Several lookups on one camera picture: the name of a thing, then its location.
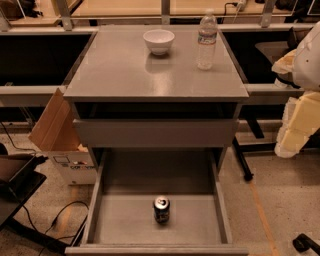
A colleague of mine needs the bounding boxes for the white ceramic bowl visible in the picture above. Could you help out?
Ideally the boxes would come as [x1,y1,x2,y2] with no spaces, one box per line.
[143,29,175,55]

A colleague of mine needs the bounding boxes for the blue pepsi can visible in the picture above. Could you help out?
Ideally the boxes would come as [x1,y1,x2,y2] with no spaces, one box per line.
[153,195,170,223]

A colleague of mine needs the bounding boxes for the closed top drawer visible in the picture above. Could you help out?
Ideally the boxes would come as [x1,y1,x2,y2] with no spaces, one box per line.
[73,119,238,148]

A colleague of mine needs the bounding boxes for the black desk leg frame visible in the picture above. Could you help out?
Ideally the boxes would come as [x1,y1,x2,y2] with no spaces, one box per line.
[232,118,275,182]

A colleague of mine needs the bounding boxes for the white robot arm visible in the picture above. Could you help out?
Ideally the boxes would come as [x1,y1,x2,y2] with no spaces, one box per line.
[272,22,320,158]

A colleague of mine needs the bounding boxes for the grey drawer cabinet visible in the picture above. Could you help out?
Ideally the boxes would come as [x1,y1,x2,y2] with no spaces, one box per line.
[62,24,250,256]

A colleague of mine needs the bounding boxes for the black floor cable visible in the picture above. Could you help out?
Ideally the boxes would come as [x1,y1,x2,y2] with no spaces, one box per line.
[19,200,90,256]

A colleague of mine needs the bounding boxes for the black desk at left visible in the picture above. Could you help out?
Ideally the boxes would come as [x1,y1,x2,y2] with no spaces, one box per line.
[0,144,67,255]

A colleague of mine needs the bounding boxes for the open middle drawer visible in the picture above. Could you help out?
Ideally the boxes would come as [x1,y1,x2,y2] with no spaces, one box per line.
[66,150,248,256]

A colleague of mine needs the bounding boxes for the clear plastic water bottle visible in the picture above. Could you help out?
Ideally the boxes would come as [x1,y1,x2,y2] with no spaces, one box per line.
[197,9,218,70]

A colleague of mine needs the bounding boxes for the open cardboard box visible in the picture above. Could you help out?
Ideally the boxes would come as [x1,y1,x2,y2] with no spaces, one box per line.
[29,89,96,185]

